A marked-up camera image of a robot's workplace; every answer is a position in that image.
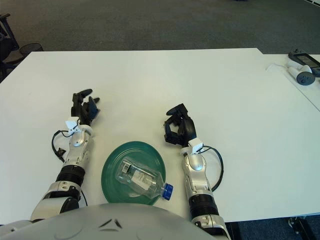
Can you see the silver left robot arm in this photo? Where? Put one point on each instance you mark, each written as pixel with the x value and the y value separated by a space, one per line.
pixel 77 142

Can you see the black office chair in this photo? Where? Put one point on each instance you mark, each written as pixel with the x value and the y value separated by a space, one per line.
pixel 7 50

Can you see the white grey VR controller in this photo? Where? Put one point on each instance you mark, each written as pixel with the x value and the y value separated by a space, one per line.
pixel 305 79

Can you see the black table leg with caster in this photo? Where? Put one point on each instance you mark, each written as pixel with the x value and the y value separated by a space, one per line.
pixel 300 226

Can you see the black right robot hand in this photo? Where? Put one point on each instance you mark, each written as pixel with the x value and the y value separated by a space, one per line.
pixel 188 127

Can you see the green round plate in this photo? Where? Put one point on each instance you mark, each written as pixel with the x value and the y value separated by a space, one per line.
pixel 112 160

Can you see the black handheld screen device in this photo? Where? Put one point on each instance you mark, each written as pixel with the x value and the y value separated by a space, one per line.
pixel 306 60

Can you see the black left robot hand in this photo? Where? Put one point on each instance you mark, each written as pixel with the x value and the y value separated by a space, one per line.
pixel 83 111

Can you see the grey robot torso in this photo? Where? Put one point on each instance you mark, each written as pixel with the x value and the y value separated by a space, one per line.
pixel 100 225

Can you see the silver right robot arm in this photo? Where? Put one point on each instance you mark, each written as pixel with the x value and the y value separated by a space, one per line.
pixel 197 165

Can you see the clear bottle with blue cap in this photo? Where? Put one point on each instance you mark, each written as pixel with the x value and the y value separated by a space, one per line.
pixel 140 177

